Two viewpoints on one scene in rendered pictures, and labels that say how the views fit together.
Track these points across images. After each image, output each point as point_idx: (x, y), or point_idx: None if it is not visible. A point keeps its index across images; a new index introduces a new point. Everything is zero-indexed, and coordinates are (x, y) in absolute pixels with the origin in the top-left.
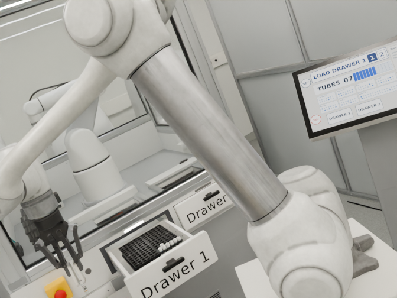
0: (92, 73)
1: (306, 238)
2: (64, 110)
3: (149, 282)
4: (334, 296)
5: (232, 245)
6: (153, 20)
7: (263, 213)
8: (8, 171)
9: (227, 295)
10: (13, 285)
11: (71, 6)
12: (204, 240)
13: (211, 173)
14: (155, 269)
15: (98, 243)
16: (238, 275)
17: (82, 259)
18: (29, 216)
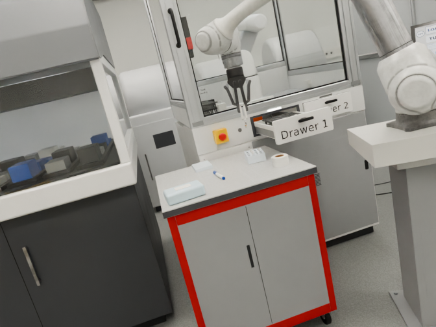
0: None
1: (421, 61)
2: None
3: (287, 128)
4: (432, 95)
5: (336, 144)
6: None
7: (394, 47)
8: (231, 19)
9: (324, 178)
10: (195, 124)
11: None
12: (327, 112)
13: (366, 19)
14: (292, 121)
15: (250, 113)
16: (350, 130)
17: (237, 121)
18: (226, 65)
